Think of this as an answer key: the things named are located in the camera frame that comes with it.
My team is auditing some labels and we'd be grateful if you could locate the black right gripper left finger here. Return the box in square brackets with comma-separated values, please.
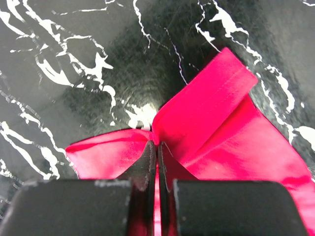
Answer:
[0, 141, 156, 236]

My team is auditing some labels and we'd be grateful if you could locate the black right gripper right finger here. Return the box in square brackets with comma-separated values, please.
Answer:
[157, 144, 308, 236]

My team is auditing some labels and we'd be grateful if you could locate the pink t shirt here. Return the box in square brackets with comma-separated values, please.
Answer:
[66, 48, 315, 236]

